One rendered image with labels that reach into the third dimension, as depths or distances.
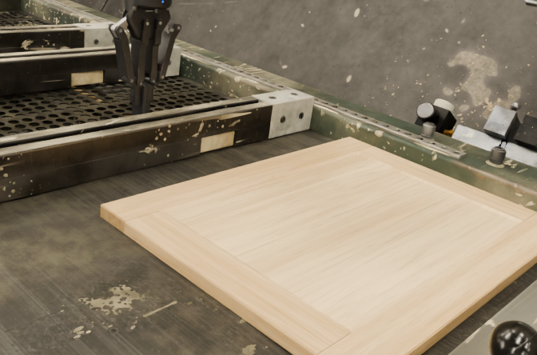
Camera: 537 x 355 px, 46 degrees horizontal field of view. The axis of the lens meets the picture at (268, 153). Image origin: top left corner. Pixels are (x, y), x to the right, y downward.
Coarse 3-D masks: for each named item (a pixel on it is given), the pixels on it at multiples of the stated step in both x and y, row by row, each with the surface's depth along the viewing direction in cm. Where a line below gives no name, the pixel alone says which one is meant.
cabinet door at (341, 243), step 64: (192, 192) 92; (256, 192) 95; (320, 192) 98; (384, 192) 102; (448, 192) 105; (192, 256) 75; (256, 256) 78; (320, 256) 80; (384, 256) 82; (448, 256) 84; (512, 256) 86; (256, 320) 67; (320, 320) 67; (384, 320) 68; (448, 320) 70
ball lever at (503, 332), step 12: (504, 324) 46; (516, 324) 46; (492, 336) 46; (504, 336) 45; (516, 336) 45; (528, 336) 45; (492, 348) 46; (504, 348) 45; (516, 348) 45; (528, 348) 45
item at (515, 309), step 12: (528, 288) 74; (516, 300) 72; (528, 300) 72; (504, 312) 69; (516, 312) 69; (528, 312) 70; (492, 324) 66; (528, 324) 67; (480, 336) 64; (456, 348) 62; (468, 348) 62; (480, 348) 62
